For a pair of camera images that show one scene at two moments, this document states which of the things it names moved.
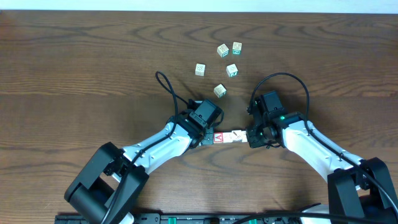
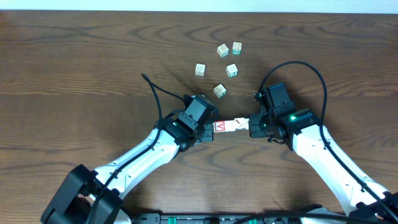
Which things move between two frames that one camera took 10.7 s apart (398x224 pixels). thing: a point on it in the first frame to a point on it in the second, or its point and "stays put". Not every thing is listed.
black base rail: x=183 y=218 stays put
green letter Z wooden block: x=237 y=48 stays put
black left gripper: x=207 y=137 stays put
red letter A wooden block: x=218 y=137 to x=219 y=126
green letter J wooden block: x=244 y=136 to x=246 y=124
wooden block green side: x=232 y=70 stays put
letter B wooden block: x=222 y=50 stays put
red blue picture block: x=237 y=135 to x=239 y=123
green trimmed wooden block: x=220 y=91 stays put
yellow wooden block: x=227 y=137 to x=229 y=126
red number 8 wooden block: x=200 y=69 stays put
